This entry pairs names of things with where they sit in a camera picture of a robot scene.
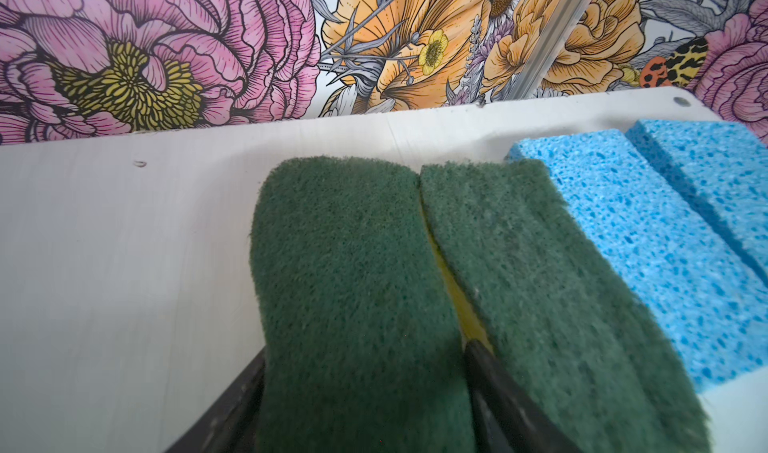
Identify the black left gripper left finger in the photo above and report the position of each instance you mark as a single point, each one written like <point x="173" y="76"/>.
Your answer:
<point x="230" y="423"/>

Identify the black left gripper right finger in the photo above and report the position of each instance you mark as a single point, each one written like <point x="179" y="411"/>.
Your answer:
<point x="505" y="418"/>

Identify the dark green scouring sponge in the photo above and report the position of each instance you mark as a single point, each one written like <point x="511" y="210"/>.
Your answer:
<point x="561" y="321"/>
<point x="362" y="343"/>

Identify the blue cellulose sponge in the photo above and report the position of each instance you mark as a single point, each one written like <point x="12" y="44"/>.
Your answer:
<point x="720" y="169"/>
<point x="707" y="301"/>

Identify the white two-tier shelf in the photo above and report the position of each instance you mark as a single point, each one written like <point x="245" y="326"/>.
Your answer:
<point x="127" y="303"/>

